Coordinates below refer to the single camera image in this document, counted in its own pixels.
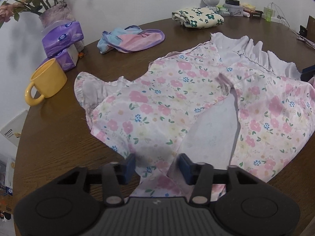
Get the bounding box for blue pink purple garment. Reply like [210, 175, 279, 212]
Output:
[97, 25, 165, 54]

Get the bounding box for lower purple tissue pack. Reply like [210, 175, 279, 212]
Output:
[38, 45, 79, 72]

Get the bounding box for grey tin box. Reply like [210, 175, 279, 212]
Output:
[223, 3, 244, 17]

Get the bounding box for black charger block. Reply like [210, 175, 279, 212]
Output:
[225, 0, 240, 6]

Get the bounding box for yellow sticky note stack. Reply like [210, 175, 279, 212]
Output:
[241, 3, 256, 11]

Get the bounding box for white power strip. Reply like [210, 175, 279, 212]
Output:
[262, 14, 289, 26]

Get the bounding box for pink floral baby dress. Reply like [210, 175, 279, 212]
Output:
[74, 33, 314, 197]

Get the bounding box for white astronaut speaker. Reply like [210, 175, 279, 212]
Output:
[200, 0, 219, 9]

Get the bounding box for green white small boxes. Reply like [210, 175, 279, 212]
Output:
[217, 6, 230, 17]

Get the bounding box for white cable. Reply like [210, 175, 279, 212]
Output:
[269, 2, 315, 50]

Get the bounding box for purple tissue pack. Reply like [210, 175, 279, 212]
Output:
[38, 45, 79, 72]
[42, 20, 84, 57]

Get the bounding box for upper purple tissue pack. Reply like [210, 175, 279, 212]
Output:
[42, 20, 84, 57]

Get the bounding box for green spray bottle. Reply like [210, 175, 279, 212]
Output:
[262, 3, 274, 22]

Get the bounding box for dark red box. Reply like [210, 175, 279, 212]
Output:
[243, 9, 263, 18]

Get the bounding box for cream green-flower folded cloth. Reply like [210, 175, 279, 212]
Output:
[172, 7, 224, 29]

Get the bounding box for yellow ceramic mug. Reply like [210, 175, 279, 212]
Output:
[25, 58, 67, 106]

